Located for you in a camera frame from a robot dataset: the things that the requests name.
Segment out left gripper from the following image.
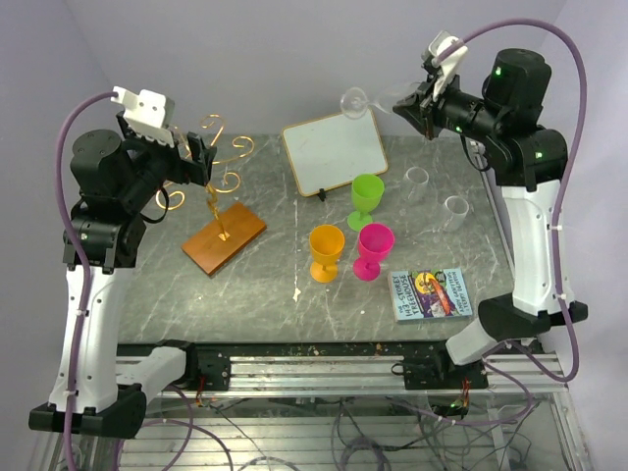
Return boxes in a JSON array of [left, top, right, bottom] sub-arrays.
[[116, 110, 217, 211]]

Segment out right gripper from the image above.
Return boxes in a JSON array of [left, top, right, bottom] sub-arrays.
[[394, 66, 507, 144]]

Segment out clear wine glass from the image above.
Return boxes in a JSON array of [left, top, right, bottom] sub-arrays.
[[340, 82, 419, 120], [401, 167, 430, 203], [442, 195, 470, 232]]

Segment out pink plastic wine glass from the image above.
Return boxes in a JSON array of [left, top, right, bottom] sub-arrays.
[[353, 223, 395, 282]]

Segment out orange plastic wine glass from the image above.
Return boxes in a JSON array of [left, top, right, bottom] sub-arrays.
[[309, 225, 345, 284]]

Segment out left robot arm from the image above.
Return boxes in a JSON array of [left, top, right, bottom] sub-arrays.
[[28, 130, 217, 439]]

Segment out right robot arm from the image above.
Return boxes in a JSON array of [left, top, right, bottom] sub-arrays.
[[392, 48, 588, 389]]

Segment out green plastic wine glass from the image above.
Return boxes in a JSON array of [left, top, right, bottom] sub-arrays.
[[347, 174, 385, 232]]

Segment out treehouse children's book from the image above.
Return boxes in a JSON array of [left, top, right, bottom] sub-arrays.
[[389, 268, 473, 323]]

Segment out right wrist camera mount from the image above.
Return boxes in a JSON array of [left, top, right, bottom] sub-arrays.
[[423, 30, 468, 100]]

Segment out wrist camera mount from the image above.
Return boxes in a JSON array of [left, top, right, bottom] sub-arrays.
[[111, 86, 175, 148], [423, 30, 468, 100]]

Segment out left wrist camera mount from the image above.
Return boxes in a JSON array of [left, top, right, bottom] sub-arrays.
[[111, 86, 175, 148]]

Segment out gold wire glass rack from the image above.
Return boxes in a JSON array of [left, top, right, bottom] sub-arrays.
[[166, 114, 267, 277]]

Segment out small whiteboard wooden frame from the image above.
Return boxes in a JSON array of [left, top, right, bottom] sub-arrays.
[[282, 111, 389, 197]]

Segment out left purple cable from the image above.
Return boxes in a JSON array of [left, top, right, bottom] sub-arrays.
[[52, 89, 124, 471]]

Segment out aluminium rail frame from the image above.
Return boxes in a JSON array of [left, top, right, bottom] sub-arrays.
[[48, 342, 580, 471]]

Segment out loose cables under table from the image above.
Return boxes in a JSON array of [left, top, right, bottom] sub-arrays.
[[161, 387, 521, 471]]

